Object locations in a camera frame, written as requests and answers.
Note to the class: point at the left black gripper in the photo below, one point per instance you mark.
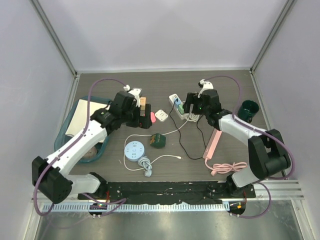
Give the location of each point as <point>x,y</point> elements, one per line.
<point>144,122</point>

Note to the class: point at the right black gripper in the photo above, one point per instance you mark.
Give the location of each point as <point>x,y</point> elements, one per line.
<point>192,99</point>

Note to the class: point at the pink square plug adapter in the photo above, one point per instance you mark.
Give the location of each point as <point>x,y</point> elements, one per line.
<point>153,117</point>

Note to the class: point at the white square plug adapter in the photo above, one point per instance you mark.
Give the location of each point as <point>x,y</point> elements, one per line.
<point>161,115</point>

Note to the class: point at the dark green cube socket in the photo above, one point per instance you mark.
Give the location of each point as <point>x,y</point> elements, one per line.
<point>157,141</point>

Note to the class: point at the round blue power socket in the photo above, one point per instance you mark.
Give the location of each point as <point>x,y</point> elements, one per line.
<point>134,151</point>

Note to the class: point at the white power strip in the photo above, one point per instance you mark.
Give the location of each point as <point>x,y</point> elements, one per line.
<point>171,100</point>

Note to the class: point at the pink power strip with cable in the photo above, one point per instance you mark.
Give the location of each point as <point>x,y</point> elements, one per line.
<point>219,168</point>

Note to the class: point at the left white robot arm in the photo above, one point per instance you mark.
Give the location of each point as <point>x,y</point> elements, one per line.
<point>51,175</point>

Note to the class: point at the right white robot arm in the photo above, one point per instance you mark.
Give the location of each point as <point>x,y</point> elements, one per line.
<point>267,153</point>

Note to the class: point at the green plug adapter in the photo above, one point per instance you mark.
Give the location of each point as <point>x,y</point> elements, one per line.
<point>181,109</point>

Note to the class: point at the blue plug adapter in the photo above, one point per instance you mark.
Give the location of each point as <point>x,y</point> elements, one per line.
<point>177,102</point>

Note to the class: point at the dark green mug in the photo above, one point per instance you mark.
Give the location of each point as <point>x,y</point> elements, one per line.
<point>248,110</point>

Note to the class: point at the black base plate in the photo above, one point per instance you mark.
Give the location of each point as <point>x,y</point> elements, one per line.
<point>172,192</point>

